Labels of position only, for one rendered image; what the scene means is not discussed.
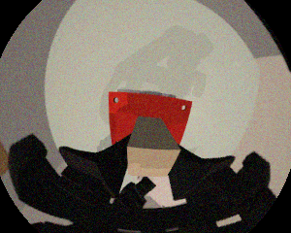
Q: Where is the red board with square handle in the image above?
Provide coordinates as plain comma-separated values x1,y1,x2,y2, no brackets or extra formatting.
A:
108,92,192,178

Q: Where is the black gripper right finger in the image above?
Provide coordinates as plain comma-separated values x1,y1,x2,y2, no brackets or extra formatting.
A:
168,144,235,202

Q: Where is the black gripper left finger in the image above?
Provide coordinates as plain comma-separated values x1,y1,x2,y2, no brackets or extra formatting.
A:
57,133,131,199

